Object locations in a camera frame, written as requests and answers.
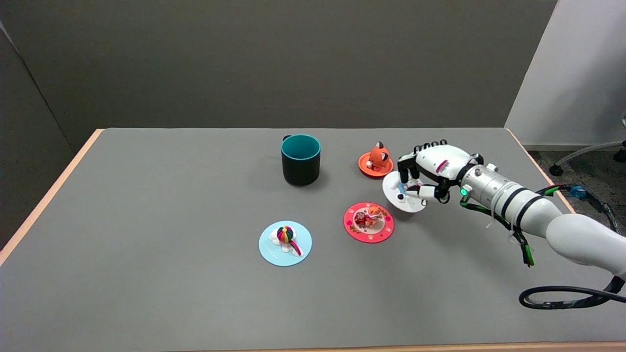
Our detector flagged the blue lid with rainbow balloon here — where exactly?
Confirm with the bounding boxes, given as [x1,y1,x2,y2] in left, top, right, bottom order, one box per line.
[258,220,313,267]

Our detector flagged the orange lid with fox figurine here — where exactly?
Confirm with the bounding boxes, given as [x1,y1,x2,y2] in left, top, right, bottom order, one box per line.
[358,141,394,177]

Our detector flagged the green black wrapped cable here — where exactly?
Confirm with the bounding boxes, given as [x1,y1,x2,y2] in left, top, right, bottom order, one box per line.
[459,197,536,267]

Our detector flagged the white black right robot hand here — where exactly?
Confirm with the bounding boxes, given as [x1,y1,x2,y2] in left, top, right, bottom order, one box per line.
[397,140,485,205]

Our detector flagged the teal black mug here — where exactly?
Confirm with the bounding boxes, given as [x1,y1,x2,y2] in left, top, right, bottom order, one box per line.
[281,134,322,187]

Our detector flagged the white cup lid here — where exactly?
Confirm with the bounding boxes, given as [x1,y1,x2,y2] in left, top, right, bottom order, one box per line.
[382,171,427,214]

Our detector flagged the black cable with blue tape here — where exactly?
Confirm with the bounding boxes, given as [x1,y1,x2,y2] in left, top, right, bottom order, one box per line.
[535,183,623,236]

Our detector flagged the red lid with figurine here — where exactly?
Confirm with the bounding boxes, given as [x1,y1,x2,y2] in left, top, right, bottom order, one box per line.
[343,202,395,244]

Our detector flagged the black looped cable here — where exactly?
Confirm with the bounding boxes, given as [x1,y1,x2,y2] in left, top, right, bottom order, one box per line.
[519,276,626,310]

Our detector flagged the floor vent grille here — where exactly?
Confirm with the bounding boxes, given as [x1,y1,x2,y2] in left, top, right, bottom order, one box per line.
[557,183,593,199]

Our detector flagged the office chair base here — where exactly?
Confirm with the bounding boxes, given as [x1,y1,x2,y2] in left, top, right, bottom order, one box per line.
[549,112,626,177]

